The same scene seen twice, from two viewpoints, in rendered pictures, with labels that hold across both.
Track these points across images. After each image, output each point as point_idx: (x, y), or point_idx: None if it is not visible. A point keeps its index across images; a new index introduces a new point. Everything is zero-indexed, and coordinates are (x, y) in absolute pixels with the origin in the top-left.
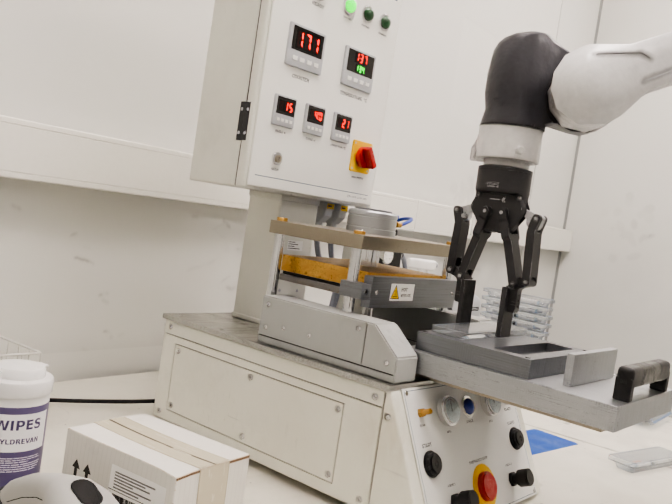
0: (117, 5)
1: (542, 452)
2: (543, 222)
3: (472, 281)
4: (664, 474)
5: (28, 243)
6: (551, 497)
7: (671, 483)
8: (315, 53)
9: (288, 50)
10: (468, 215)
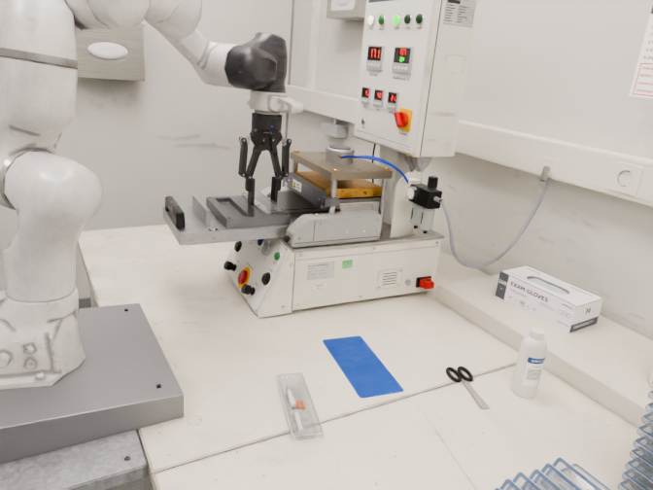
0: (475, 43)
1: (334, 359)
2: (240, 141)
3: (274, 178)
4: (275, 410)
5: (431, 173)
6: (253, 321)
7: (255, 400)
8: (377, 58)
9: (366, 61)
10: (281, 142)
